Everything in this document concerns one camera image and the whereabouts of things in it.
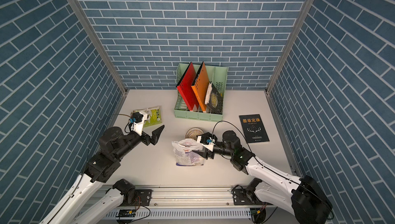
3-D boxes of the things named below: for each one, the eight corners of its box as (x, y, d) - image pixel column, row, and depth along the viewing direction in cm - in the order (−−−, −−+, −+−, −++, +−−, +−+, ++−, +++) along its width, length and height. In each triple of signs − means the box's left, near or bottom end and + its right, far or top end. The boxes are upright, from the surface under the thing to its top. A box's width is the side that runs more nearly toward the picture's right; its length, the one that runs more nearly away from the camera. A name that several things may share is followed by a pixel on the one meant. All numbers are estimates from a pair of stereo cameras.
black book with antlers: (246, 143, 95) (247, 141, 93) (239, 117, 108) (240, 115, 106) (268, 141, 96) (269, 139, 94) (258, 116, 109) (259, 114, 107)
